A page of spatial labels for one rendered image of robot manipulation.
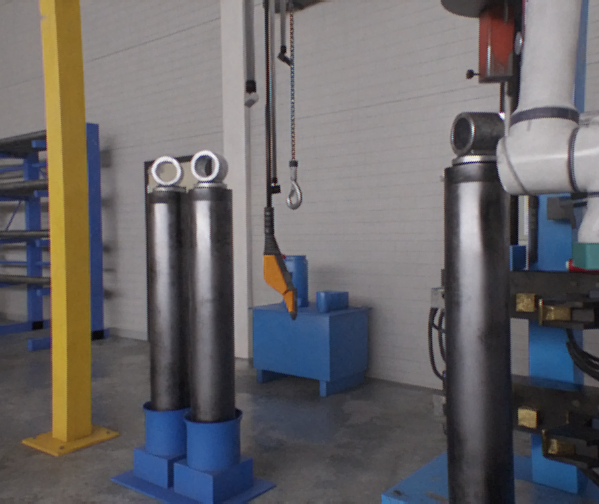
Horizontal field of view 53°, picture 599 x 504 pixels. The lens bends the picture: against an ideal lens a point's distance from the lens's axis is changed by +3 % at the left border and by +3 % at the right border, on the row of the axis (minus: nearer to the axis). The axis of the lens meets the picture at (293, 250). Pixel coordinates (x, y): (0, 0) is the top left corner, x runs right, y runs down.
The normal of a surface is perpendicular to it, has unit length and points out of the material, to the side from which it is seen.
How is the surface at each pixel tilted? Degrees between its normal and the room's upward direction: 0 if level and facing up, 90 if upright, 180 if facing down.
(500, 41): 90
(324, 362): 90
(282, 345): 90
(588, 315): 90
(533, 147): 80
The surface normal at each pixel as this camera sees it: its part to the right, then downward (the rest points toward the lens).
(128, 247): -0.63, 0.03
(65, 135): 0.77, 0.00
